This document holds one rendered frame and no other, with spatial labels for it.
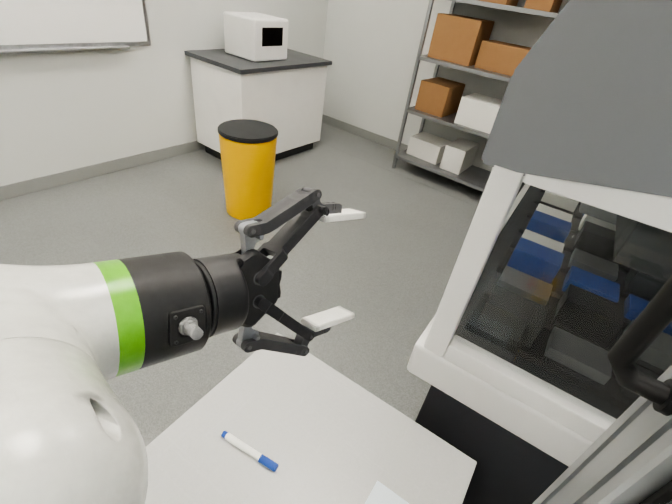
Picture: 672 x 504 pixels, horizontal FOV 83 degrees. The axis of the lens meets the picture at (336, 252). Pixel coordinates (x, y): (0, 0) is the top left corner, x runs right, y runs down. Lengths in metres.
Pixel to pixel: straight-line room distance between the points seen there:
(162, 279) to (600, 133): 0.58
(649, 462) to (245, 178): 2.64
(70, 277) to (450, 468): 0.84
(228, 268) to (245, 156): 2.37
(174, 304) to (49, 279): 0.08
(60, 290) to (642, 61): 0.66
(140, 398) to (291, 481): 1.19
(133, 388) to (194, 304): 1.69
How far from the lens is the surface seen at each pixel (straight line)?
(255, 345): 0.43
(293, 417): 0.96
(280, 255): 0.40
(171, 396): 1.94
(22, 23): 3.39
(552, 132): 0.67
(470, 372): 0.94
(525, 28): 4.17
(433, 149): 4.11
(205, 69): 3.77
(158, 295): 0.32
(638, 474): 0.39
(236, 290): 0.36
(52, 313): 0.30
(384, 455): 0.95
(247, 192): 2.85
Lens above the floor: 1.58
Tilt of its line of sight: 36 degrees down
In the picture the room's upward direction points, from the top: 9 degrees clockwise
